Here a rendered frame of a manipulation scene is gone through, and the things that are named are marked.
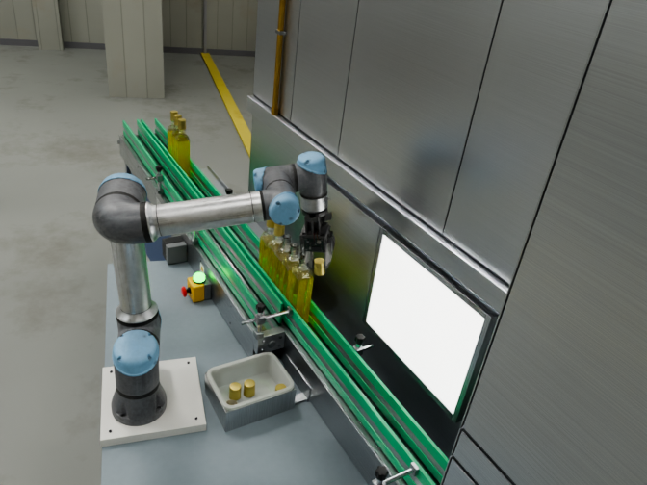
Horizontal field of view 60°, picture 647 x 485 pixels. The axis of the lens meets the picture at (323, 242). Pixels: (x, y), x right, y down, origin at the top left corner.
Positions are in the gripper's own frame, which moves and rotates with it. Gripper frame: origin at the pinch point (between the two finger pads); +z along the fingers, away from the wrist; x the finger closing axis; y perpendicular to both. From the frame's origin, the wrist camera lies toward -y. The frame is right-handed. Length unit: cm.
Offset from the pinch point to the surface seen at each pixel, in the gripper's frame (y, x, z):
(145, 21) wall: -445, -270, 20
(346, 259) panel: -8.4, 6.7, 3.8
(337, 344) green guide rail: 8.7, 6.2, 23.5
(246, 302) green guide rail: -3.0, -25.6, 20.0
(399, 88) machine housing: -9, 21, -50
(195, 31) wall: -669, -311, 78
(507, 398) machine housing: 78, 42, -35
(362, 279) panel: -1.0, 12.7, 5.6
